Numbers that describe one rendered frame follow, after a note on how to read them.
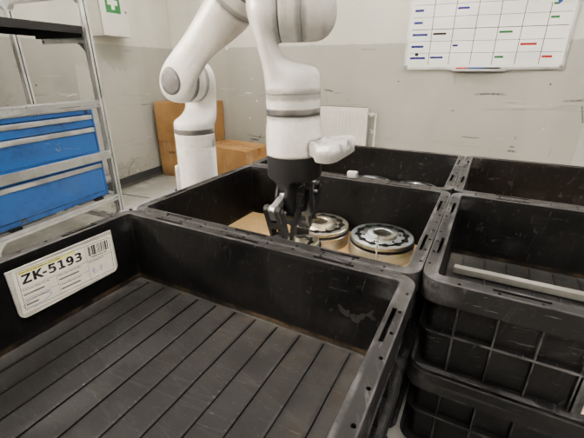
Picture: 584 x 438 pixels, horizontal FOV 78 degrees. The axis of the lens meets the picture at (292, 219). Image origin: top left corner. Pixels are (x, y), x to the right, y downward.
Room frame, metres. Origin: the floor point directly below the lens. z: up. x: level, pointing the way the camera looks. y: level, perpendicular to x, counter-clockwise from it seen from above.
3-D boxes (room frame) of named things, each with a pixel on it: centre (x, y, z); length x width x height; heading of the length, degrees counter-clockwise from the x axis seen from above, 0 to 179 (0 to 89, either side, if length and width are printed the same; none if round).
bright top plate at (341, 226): (0.59, -0.05, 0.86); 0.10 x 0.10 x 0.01
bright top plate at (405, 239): (0.54, -0.15, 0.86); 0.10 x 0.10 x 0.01
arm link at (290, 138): (0.48, -0.02, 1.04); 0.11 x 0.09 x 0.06; 62
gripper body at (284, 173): (0.49, 0.00, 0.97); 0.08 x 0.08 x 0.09
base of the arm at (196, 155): (0.87, 0.23, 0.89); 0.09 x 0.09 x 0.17; 76
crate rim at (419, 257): (0.52, -0.02, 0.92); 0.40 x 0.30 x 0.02; 62
